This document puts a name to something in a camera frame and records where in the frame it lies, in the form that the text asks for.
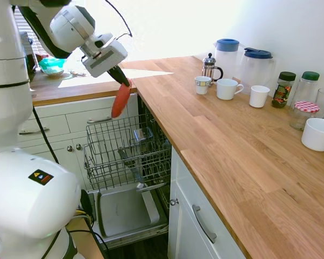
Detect bowl with teal lid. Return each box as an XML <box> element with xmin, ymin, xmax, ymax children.
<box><xmin>38</xmin><ymin>57</ymin><xmax>67</xmax><ymax>78</ymax></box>

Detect clear bottle green lid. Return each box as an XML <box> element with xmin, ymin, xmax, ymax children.
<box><xmin>296</xmin><ymin>71</ymin><xmax>321</xmax><ymax>109</ymax></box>

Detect glass French press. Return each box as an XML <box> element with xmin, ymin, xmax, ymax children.
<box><xmin>201</xmin><ymin>52</ymin><xmax>225</xmax><ymax>87</ymax></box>

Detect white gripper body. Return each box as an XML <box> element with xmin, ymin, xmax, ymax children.
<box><xmin>82</xmin><ymin>39</ymin><xmax>129</xmax><ymax>79</ymax></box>

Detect clear pitcher dark blue lid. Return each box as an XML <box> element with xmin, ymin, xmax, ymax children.
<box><xmin>240</xmin><ymin>47</ymin><xmax>276</xmax><ymax>94</ymax></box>

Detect white cabinet door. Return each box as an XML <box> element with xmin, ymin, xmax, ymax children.
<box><xmin>167</xmin><ymin>147</ymin><xmax>246</xmax><ymax>259</ymax></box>

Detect white cup without handle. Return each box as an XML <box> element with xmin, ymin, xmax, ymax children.
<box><xmin>248</xmin><ymin>85</ymin><xmax>271</xmax><ymax>109</ymax></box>

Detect dishwasher door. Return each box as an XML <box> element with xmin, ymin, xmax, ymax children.
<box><xmin>87</xmin><ymin>185</ymin><xmax>170</xmax><ymax>250</ymax></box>

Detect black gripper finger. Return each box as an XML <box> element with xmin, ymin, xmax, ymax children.
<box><xmin>107</xmin><ymin>67</ymin><xmax>130</xmax><ymax>88</ymax></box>
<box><xmin>113</xmin><ymin>66</ymin><xmax>132</xmax><ymax>87</ymax></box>

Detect coffee jar black lid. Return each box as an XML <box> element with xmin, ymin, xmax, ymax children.
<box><xmin>271</xmin><ymin>71</ymin><xmax>297</xmax><ymax>110</ymax></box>

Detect red spatula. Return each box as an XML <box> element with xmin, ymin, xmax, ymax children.
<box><xmin>111</xmin><ymin>79</ymin><xmax>132</xmax><ymax>120</ymax></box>

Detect patterned paper cup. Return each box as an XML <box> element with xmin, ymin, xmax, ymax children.
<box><xmin>194</xmin><ymin>76</ymin><xmax>212</xmax><ymax>96</ymax></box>

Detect yellow cable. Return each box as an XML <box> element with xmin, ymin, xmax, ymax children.
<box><xmin>75</xmin><ymin>208</ymin><xmax>95</xmax><ymax>226</ymax></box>

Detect white mug with handle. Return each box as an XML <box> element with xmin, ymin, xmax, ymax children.
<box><xmin>216</xmin><ymin>78</ymin><xmax>245</xmax><ymax>101</ymax></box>

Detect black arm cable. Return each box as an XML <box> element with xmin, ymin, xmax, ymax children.
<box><xmin>104</xmin><ymin>0</ymin><xmax>133</xmax><ymax>40</ymax></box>

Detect metal bar drawer handle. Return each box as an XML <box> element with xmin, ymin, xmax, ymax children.
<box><xmin>192</xmin><ymin>204</ymin><xmax>218</xmax><ymax>244</ymax></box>
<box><xmin>86</xmin><ymin>116</ymin><xmax>113</xmax><ymax>125</ymax></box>
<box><xmin>18</xmin><ymin>127</ymin><xmax>50</xmax><ymax>135</ymax></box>

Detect window blinds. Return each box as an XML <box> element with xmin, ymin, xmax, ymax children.
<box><xmin>12</xmin><ymin>4</ymin><xmax>44</xmax><ymax>56</ymax></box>

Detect grey wire dishwasher rack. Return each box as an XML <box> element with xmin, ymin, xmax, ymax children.
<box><xmin>83</xmin><ymin>114</ymin><xmax>173</xmax><ymax>191</ymax></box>

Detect black base cable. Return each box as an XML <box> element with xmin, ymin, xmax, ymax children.
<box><xmin>31</xmin><ymin>105</ymin><xmax>60</xmax><ymax>165</ymax></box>

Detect clear pitcher light blue lid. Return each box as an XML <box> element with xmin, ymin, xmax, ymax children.
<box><xmin>214</xmin><ymin>38</ymin><xmax>241</xmax><ymax>79</ymax></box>

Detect wooden robot mounting board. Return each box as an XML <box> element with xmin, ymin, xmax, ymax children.
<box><xmin>65</xmin><ymin>216</ymin><xmax>106</xmax><ymax>259</ymax></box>

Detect wide white bowl cup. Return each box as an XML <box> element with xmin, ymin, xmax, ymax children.
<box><xmin>301</xmin><ymin>118</ymin><xmax>324</xmax><ymax>152</ymax></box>

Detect glass jar red checkered lid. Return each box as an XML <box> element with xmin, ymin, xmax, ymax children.
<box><xmin>289</xmin><ymin>100</ymin><xmax>321</xmax><ymax>131</ymax></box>

